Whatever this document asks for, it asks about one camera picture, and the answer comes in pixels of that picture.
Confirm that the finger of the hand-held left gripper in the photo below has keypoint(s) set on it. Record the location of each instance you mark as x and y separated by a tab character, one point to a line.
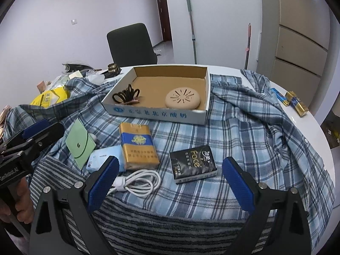
50	134
35	128

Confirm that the dark brown door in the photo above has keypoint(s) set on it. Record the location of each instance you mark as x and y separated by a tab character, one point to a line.
162	10

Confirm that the pale green small box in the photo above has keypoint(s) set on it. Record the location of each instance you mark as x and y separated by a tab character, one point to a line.
76	75

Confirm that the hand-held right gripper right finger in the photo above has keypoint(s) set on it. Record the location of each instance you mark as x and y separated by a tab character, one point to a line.
237	183

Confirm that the clear plastic bag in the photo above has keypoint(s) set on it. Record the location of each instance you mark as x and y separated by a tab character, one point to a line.
95	77

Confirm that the light blue tissue pack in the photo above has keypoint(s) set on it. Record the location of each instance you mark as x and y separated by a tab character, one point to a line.
102	155

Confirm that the white cardboard tray box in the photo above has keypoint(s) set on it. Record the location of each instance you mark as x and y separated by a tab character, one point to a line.
164	85

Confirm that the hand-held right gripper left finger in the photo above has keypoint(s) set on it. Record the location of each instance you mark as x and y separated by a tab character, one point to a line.
103	183

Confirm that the small gold blue box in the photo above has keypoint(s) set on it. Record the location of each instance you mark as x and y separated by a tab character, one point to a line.
300	107
290	98

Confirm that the gold cigarette pack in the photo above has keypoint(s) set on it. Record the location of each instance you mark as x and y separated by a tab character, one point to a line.
138	146

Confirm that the small blue pack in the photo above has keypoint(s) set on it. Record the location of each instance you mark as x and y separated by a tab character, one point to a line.
277	94

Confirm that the black tissue pack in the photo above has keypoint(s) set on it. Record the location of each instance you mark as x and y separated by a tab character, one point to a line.
192	164

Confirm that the person's left hand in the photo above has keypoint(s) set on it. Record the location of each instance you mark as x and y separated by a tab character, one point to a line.
24	200

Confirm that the yellow packet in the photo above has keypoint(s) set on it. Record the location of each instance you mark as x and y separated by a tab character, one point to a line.
50	97

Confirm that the beige cabinet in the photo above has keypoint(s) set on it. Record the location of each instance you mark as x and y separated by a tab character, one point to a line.
300	45

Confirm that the beige round vented disc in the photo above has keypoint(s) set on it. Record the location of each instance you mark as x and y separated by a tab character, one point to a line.
182	98

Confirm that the blue plaid shirt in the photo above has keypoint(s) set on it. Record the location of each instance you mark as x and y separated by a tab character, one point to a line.
252	127

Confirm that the green snap pouch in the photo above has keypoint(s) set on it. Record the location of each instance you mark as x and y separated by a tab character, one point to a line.
79	143

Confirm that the dark office chair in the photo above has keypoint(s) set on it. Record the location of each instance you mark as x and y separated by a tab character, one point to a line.
130	45

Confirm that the grey striped cloth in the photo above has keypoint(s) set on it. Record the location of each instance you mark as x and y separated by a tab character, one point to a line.
159	228

